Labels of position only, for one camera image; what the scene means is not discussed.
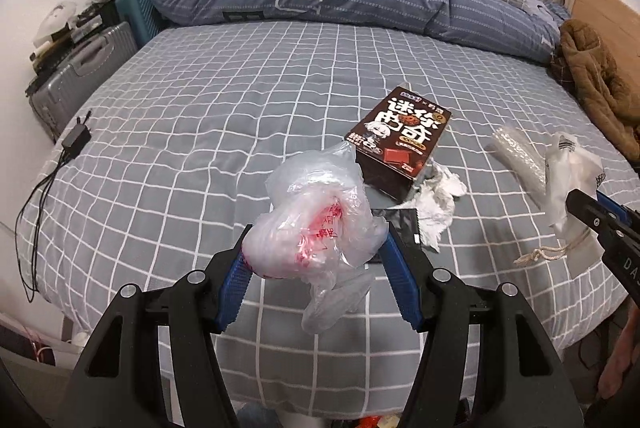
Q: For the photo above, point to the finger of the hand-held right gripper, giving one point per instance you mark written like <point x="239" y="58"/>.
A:
<point x="585" y="205"/>
<point x="617" y="208"/>

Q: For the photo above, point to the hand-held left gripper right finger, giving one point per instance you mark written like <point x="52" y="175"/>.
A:
<point x="400" y="278"/>

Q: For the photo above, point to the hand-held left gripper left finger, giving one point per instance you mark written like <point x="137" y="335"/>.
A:
<point x="232" y="288"/>

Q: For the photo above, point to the black packet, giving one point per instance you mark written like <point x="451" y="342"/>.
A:
<point x="402" y="223"/>

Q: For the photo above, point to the clear bubble wrap piece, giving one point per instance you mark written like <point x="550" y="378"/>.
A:
<point x="515" y="157"/>

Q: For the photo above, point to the white tissue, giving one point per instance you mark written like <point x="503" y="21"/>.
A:
<point x="440" y="198"/>

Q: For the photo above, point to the clear plastic bag red print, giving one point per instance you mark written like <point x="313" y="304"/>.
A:
<point x="310" y="218"/>

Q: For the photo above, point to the dark brown cookie box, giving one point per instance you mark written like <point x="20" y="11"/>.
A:
<point x="400" y="132"/>

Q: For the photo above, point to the person's right forearm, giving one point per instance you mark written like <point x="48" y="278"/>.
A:
<point x="622" y="343"/>

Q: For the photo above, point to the brown jacket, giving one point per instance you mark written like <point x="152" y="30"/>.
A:
<point x="595" y="72"/>

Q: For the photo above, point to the grey checked bed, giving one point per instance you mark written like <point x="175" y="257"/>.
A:
<point x="175" y="132"/>

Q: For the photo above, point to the wooden headboard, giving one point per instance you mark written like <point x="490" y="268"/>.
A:
<point x="610" y="2"/>

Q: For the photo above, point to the grey suitcase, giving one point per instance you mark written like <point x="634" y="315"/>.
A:
<point x="75" y="77"/>

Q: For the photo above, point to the teal suitcase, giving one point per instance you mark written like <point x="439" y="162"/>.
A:
<point x="142" y="12"/>

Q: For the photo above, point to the white plastic object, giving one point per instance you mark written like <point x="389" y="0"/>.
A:
<point x="55" y="20"/>

